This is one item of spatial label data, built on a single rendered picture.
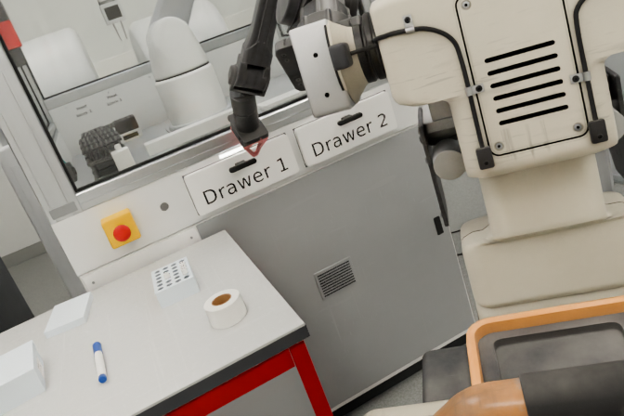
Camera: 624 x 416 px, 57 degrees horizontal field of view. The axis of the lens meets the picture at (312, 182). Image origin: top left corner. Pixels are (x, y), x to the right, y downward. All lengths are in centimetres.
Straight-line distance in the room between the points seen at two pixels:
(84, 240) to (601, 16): 121
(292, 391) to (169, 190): 65
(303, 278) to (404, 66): 110
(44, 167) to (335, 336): 93
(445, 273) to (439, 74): 130
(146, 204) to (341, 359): 76
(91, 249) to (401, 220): 87
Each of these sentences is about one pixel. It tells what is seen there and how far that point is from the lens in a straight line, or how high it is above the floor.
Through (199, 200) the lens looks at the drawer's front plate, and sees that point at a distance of 149.
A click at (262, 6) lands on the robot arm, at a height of 126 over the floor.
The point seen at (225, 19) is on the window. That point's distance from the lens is 150.
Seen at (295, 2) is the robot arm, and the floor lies 125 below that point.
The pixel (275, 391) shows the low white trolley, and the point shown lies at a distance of 105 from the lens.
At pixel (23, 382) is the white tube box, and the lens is 119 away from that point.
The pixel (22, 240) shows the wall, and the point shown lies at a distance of 495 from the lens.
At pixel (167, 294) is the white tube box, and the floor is 78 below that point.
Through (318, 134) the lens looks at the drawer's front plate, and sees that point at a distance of 155.
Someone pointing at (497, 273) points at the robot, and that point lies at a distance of 79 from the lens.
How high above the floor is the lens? 128
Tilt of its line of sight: 19 degrees down
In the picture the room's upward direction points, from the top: 19 degrees counter-clockwise
